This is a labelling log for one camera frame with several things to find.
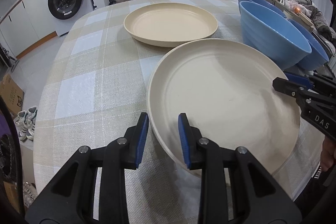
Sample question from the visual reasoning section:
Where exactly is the white kitchen cabinet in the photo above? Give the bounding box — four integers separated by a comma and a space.
1, 0, 55, 56

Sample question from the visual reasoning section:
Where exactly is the cardboard box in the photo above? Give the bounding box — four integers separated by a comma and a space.
1, 73, 25, 117

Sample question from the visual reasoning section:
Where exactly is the large blue bowl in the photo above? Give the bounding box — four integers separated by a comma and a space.
239, 1, 312, 70

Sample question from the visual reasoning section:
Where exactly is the cream plate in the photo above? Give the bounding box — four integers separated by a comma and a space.
123, 3, 218, 48
147, 39, 299, 173

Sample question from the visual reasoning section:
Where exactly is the white sneaker pair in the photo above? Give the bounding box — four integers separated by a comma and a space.
14, 106, 38, 141

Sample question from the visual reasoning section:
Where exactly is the person's right hand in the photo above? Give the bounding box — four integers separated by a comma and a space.
320, 136, 336, 172

